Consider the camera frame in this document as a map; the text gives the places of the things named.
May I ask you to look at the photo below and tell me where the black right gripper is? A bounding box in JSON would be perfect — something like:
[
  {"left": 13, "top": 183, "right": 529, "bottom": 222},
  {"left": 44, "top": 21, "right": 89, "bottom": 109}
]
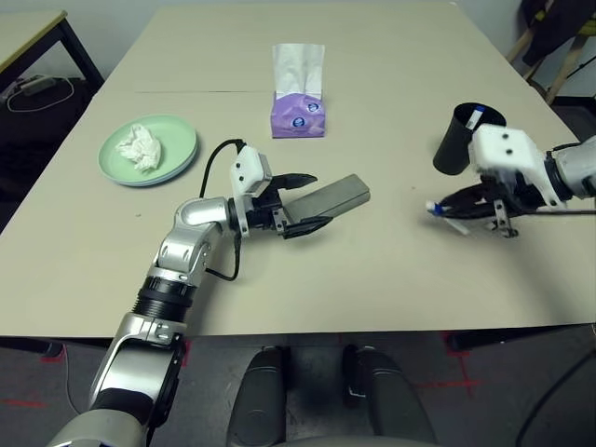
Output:
[{"left": 441, "top": 171, "right": 549, "bottom": 238}]

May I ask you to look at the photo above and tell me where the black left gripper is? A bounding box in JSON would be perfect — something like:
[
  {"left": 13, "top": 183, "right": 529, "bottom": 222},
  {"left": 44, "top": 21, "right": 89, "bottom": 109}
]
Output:
[{"left": 246, "top": 171, "right": 334, "bottom": 241}]

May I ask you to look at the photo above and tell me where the grey glasses case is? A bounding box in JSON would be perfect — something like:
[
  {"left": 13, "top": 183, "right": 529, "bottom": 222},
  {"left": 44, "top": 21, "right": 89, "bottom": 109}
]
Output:
[{"left": 278, "top": 173, "right": 372, "bottom": 232}]

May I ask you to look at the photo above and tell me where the green plastic plate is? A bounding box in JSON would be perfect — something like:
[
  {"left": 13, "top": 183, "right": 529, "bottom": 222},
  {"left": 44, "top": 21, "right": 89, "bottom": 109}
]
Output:
[{"left": 97, "top": 115, "right": 199, "bottom": 187}]

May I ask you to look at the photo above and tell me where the white tissue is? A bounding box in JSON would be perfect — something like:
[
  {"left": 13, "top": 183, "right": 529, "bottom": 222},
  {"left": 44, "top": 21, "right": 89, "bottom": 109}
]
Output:
[{"left": 114, "top": 124, "right": 165, "bottom": 174}]

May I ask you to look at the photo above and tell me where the black cup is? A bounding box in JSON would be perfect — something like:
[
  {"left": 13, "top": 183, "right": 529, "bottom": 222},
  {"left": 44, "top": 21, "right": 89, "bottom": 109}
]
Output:
[{"left": 432, "top": 102, "right": 508, "bottom": 177}]

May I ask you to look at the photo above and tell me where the purple tissue pack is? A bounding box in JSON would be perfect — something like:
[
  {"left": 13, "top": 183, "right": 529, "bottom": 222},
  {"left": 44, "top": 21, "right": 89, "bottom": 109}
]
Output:
[{"left": 270, "top": 43, "right": 327, "bottom": 140}]

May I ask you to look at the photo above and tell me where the blue plastic plate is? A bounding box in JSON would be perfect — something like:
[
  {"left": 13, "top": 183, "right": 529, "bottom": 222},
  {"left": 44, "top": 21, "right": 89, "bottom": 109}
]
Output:
[{"left": 106, "top": 139, "right": 200, "bottom": 188}]

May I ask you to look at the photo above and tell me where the black table foot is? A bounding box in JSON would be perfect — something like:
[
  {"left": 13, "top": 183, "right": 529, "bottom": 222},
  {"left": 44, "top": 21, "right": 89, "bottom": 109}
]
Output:
[{"left": 446, "top": 325, "right": 596, "bottom": 353}]

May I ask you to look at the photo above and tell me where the wooden stool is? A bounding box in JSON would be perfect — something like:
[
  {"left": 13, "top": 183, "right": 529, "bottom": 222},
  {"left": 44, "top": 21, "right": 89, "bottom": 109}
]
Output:
[{"left": 506, "top": 27, "right": 596, "bottom": 106}]

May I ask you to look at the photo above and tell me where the dark jacket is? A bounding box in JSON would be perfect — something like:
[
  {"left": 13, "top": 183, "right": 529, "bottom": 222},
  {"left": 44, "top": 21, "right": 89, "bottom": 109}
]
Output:
[{"left": 519, "top": 0, "right": 596, "bottom": 66}]

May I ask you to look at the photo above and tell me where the grey robot left leg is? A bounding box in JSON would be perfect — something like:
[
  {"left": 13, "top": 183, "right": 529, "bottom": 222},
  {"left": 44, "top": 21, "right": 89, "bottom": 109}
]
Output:
[{"left": 225, "top": 346, "right": 290, "bottom": 446}]

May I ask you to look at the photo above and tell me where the grey robot leg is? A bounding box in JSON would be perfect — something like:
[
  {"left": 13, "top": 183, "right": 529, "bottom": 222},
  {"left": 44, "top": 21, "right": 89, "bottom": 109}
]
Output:
[
  {"left": 225, "top": 346, "right": 290, "bottom": 446},
  {"left": 342, "top": 345, "right": 437, "bottom": 446}
]

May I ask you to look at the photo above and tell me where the yellow-green seat cushion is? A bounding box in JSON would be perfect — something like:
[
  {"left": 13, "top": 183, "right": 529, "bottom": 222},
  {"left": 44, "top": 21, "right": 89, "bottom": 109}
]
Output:
[{"left": 530, "top": 9, "right": 596, "bottom": 37}]

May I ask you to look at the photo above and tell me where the grey robot right leg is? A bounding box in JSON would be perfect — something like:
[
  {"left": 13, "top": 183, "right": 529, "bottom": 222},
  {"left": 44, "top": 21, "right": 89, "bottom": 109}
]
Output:
[{"left": 342, "top": 345, "right": 437, "bottom": 446}]

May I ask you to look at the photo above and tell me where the grey robot torso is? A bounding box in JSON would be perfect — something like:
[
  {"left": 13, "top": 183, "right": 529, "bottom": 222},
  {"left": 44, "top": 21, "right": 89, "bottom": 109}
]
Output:
[{"left": 278, "top": 435, "right": 420, "bottom": 447}]

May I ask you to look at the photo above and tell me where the wooden side table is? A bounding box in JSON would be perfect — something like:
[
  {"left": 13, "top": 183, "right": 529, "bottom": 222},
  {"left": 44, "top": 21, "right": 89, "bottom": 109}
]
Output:
[{"left": 0, "top": 8, "right": 104, "bottom": 102}]

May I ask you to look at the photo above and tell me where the grey power strip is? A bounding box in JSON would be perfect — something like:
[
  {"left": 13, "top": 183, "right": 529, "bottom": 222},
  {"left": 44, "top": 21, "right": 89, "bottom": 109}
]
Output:
[{"left": 20, "top": 76, "right": 56, "bottom": 97}]

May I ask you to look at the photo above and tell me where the black left wrist camera cable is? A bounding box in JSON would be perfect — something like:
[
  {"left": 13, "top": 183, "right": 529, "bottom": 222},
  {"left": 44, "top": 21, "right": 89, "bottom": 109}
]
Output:
[{"left": 198, "top": 138, "right": 246, "bottom": 283}]

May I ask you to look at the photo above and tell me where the black hanging right arm cable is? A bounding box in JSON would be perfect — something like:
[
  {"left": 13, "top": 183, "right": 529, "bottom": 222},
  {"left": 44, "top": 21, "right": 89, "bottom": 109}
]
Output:
[{"left": 516, "top": 348, "right": 596, "bottom": 447}]

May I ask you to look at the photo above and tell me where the white floor cable loop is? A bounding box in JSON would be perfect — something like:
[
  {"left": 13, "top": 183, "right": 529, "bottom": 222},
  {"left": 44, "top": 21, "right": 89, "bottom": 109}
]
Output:
[{"left": 5, "top": 76, "right": 75, "bottom": 113}]

